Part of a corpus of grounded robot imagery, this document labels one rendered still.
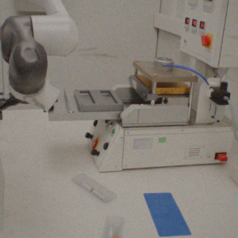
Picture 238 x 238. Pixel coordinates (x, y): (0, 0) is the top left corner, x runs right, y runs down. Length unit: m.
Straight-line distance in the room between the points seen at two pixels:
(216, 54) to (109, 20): 1.60
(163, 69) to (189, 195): 0.49
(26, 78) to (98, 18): 2.04
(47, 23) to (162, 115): 0.63
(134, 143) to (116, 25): 1.65
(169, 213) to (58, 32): 0.65
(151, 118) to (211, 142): 0.27
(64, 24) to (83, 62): 1.98
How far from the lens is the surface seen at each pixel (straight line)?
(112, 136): 1.37
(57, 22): 0.90
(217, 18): 1.36
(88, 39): 2.84
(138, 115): 1.32
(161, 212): 1.18
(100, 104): 1.34
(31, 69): 0.81
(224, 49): 1.37
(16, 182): 1.33
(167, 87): 1.38
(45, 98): 0.93
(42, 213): 1.16
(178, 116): 1.37
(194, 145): 1.44
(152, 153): 1.39
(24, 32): 0.86
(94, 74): 2.90
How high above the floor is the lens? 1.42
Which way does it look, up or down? 21 degrees down
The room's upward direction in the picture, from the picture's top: 3 degrees clockwise
